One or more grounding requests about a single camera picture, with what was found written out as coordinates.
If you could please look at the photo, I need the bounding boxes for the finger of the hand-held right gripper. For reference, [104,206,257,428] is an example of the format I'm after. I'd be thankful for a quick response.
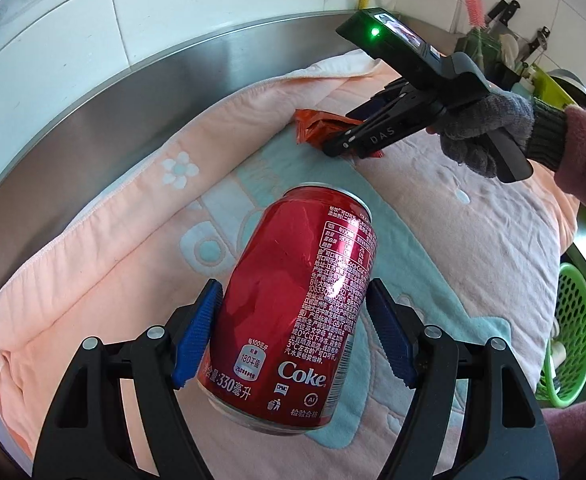
[345,82,414,124]
[322,92,447,157]

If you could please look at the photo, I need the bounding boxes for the orange snack wrapper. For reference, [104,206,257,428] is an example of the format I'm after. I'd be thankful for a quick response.
[294,108,386,161]

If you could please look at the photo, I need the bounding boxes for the person's right forearm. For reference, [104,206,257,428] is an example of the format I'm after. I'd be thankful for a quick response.
[525,100,586,236]

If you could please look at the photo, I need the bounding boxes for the red soda can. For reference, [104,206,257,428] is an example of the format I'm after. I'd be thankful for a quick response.
[195,185,378,433]

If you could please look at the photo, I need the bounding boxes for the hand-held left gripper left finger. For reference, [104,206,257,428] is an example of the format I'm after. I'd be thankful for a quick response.
[35,277,224,480]

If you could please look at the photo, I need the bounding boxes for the lime green cutting board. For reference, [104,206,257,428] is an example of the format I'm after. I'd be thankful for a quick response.
[523,62,586,111]

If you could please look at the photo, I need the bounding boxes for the black handled knife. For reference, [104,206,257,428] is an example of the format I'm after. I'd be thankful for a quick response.
[525,27,551,61]
[488,0,521,28]

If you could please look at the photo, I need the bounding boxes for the pink bottle brush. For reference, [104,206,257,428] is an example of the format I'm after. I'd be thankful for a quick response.
[465,0,488,61]

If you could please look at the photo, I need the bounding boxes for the person's pink clothing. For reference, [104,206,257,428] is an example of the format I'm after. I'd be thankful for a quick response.
[543,395,586,480]

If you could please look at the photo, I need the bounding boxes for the person's right hand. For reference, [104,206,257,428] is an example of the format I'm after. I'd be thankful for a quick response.
[425,91,536,178]

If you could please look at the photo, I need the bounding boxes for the dark green utensil holder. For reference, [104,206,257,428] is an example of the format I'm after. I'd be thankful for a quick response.
[455,30,524,86]

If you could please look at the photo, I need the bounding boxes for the green plastic basket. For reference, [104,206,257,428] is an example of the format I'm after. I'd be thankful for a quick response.
[535,262,586,408]

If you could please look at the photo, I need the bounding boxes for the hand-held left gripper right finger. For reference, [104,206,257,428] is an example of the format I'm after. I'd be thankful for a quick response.
[365,277,561,480]

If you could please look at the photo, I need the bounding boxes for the pink flower towel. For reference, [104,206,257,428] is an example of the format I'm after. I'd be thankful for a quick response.
[0,50,581,480]

